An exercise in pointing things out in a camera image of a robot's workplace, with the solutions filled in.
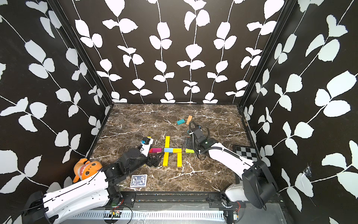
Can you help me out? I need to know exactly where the magenta block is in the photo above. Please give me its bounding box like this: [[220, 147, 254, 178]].
[[149, 148, 162, 154]]

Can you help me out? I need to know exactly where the lime green short block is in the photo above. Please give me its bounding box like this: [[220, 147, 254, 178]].
[[185, 149, 195, 154]]

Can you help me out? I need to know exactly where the light blue short block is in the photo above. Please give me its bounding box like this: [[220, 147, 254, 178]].
[[164, 148, 173, 153]]

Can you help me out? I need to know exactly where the natural wood long block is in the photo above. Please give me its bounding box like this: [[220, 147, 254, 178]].
[[186, 115, 193, 125]]

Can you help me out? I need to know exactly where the amber long block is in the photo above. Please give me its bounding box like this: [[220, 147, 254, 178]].
[[177, 153, 182, 168]]

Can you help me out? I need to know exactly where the amber short block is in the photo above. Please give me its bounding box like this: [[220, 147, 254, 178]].
[[172, 148, 182, 153]]

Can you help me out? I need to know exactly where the teal short block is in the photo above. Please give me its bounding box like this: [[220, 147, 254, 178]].
[[177, 119, 185, 125]]

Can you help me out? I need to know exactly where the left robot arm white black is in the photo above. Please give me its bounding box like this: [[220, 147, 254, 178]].
[[21, 148, 164, 224]]

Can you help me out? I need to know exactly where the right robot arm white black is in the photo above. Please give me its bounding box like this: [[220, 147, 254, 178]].
[[188, 121, 278, 210]]

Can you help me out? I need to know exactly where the black white checkerboard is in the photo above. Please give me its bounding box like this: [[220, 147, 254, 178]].
[[233, 145, 258, 161]]

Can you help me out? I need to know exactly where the orange plush toy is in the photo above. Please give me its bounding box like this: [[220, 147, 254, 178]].
[[73, 158, 103, 183]]

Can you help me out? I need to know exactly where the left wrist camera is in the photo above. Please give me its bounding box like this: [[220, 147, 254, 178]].
[[139, 137, 153, 157]]

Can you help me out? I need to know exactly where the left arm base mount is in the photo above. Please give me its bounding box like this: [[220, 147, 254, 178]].
[[110, 191, 136, 208]]

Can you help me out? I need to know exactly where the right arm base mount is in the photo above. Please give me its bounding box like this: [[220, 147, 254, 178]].
[[206, 192, 247, 210]]

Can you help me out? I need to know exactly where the white perforated rail strip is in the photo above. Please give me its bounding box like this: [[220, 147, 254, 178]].
[[69, 210, 225, 221]]

